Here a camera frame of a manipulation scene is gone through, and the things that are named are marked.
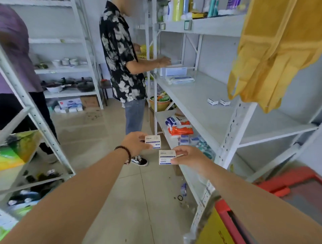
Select red plastic crate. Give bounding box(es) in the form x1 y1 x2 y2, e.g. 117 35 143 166
214 166 322 244

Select black white sneaker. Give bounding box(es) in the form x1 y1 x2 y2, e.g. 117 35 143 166
130 155 148 167

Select person's right hand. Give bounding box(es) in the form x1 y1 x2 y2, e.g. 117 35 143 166
171 145 211 176

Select teal packets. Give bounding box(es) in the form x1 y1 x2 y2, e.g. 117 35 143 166
196 140 216 160

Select white metal kitchenware shelf unit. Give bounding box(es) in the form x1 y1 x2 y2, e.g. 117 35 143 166
0 0 104 110

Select dark packets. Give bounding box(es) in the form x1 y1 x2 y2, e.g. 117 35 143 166
7 169 64 208

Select white cups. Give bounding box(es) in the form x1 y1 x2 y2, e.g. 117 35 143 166
51 57 79 67

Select yellow hanging garment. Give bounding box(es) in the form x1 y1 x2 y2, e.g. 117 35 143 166
227 0 322 114

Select white rectangular carton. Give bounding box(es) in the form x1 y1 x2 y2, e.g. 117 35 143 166
159 67 188 77

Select white blue-striped medicine box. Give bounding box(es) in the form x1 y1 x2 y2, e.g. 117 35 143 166
145 135 161 150
158 150 177 165

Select yellow basket with goods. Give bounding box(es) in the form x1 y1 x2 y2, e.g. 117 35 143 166
149 91 172 112

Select person's right forearm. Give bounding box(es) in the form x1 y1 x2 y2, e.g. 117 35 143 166
202 162 322 244

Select person's left hand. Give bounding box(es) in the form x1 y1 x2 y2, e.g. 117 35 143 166
121 131 154 158

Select orange packet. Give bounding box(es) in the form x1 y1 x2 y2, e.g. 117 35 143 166
168 120 194 136

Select yellow package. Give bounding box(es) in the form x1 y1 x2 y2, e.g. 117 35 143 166
195 208 235 244

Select blue white tissue packs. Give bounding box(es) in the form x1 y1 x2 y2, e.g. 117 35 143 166
178 134 200 146

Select black wok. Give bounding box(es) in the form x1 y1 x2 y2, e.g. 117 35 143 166
76 80 96 93

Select white blue cardboard box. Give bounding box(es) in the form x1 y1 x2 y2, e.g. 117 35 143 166
57 98 83 109

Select person's left forearm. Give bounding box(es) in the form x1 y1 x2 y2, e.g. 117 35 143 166
0 148 129 244

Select green yellow packet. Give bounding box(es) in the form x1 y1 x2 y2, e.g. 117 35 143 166
0 130 44 172

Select large white metal shelf unit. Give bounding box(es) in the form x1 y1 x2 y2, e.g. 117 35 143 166
144 0 322 234

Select blue white packet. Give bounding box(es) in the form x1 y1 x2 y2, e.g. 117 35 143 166
165 116 182 128

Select dark beaded bracelet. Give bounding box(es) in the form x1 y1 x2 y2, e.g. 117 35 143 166
114 146 132 165

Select row of bottles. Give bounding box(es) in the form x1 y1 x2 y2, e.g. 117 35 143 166
156 0 248 23

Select brown cardboard box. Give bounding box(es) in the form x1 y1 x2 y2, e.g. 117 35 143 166
80 97 100 109

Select white blue tissue pack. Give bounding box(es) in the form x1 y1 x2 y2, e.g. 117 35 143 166
166 76 195 85

